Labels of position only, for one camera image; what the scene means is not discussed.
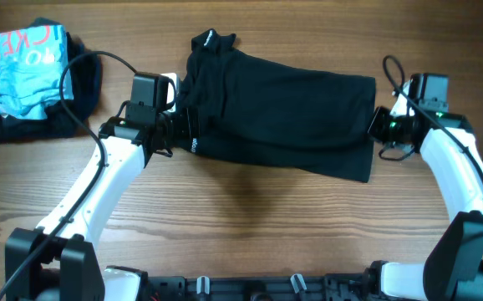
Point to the light blue printed t-shirt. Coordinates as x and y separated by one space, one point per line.
32 61

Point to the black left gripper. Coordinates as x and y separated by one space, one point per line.
189 123

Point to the black t-shirt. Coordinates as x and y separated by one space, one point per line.
258 112

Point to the dark navy garment pile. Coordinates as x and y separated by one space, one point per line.
85 71

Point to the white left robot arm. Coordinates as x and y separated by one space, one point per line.
57 259

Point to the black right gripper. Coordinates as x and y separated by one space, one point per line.
378 125

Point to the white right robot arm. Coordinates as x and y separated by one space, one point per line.
420 123

